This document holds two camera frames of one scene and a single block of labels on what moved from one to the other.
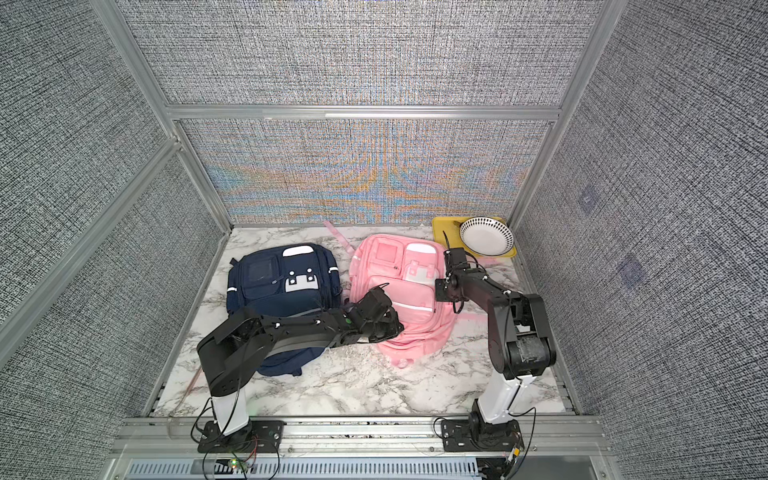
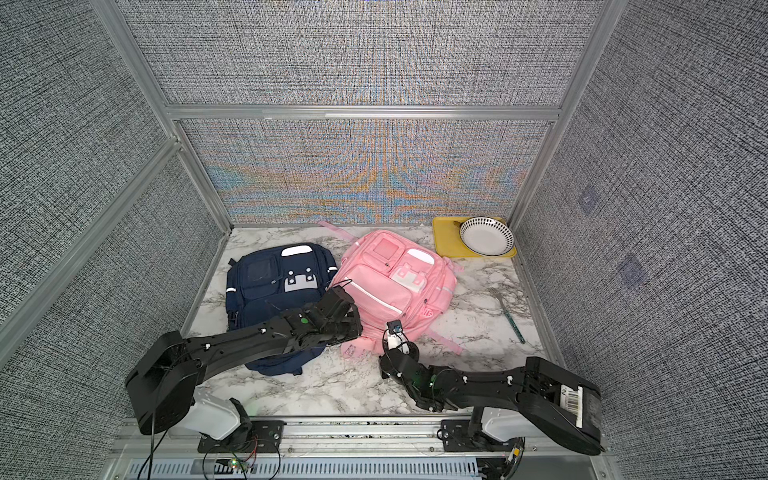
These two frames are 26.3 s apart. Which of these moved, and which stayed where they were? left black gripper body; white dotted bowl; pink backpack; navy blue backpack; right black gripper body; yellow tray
Moved: right black gripper body; pink backpack; left black gripper body
Stayed: white dotted bowl; yellow tray; navy blue backpack
